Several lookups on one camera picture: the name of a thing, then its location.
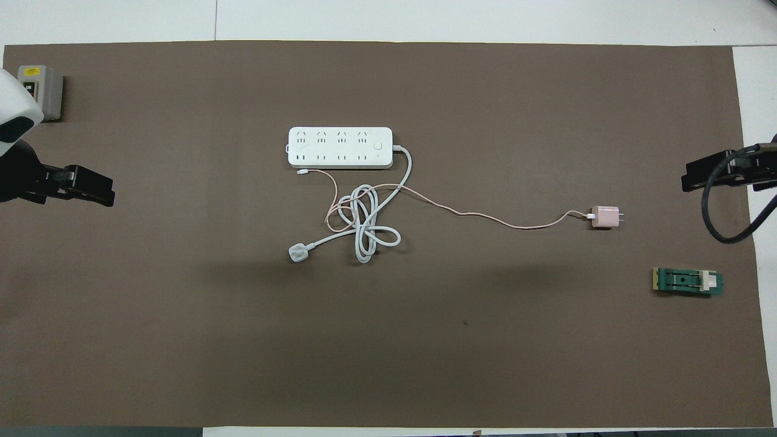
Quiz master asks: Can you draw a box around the green knife switch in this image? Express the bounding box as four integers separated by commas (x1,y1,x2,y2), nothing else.
653,267,724,298

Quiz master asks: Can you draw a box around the brown table mat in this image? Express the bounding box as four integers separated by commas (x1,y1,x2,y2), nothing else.
0,40,767,429

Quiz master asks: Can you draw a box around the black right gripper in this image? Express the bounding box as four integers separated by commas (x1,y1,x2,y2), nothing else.
681,135,777,192

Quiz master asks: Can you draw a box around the pink charging cable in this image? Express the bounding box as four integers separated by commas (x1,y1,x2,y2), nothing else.
297,169,595,232

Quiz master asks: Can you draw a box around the grey on-off switch box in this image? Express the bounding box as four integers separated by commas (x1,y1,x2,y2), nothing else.
17,65,64,122

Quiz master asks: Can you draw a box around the white power cord with plug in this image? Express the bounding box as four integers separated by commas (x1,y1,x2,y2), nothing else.
287,144,413,265

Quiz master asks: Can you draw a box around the white power strip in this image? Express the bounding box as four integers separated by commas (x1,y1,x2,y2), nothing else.
287,126,394,171

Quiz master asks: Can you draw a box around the pink USB charger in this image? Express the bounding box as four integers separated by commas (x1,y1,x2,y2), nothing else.
591,206,624,229

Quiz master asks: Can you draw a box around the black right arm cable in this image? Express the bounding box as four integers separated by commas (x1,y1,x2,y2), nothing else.
701,146,777,245

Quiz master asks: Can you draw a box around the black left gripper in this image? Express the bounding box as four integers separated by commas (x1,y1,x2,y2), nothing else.
0,140,116,208

